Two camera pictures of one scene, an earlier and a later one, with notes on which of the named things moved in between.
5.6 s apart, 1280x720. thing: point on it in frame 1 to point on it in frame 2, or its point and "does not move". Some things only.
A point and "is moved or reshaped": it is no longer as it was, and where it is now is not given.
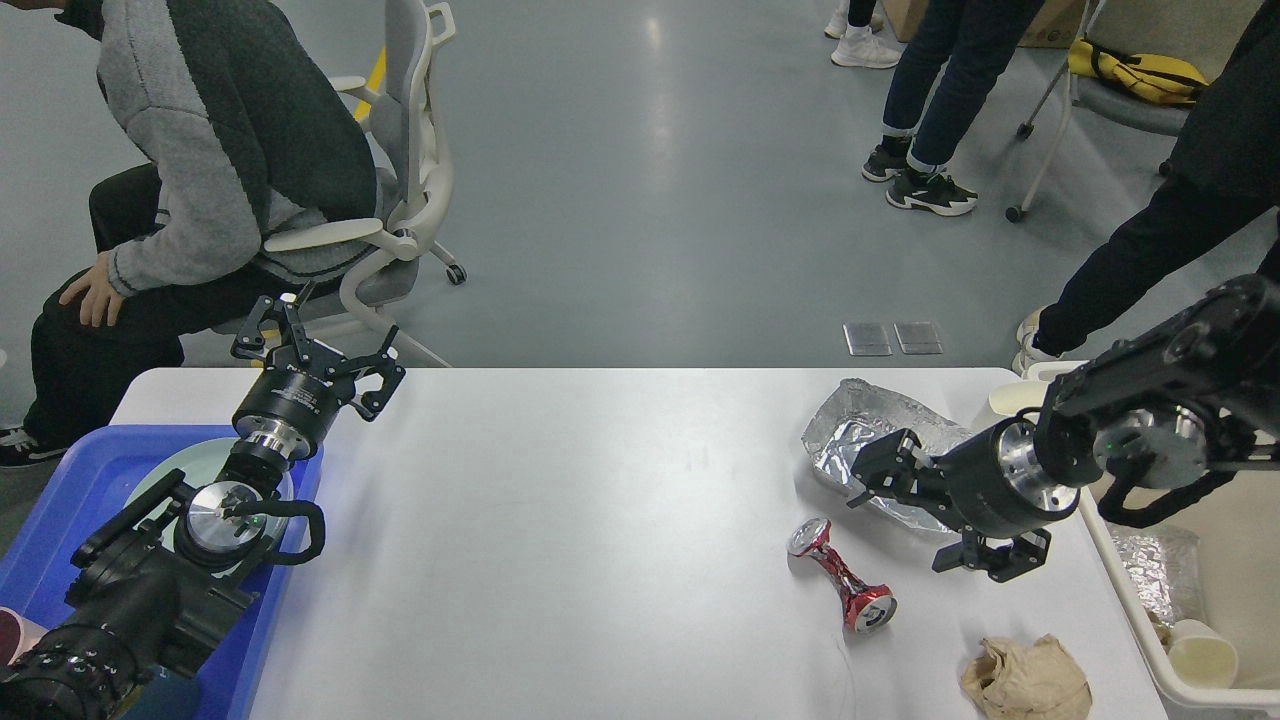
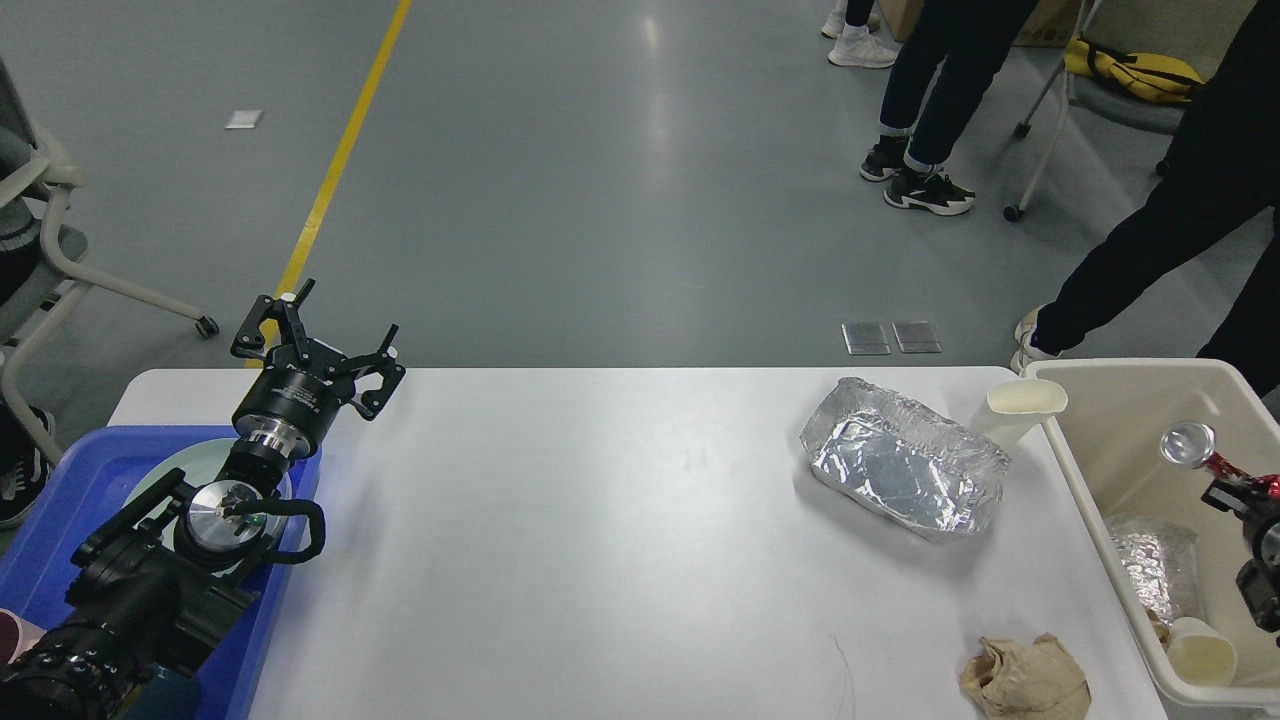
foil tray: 860,412 does not move
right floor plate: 917,337 does not move
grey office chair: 360,264 to 30,202
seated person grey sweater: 227,121 to 23,476
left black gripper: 299,386 does not move
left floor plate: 867,339 does not move
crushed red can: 867,608 is moved or reshaped
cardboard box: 1054,25 does not move
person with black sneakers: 946,66 does not move
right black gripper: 996,491 to 1258,581
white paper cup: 1202,656 does not move
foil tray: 1161,567 does not move
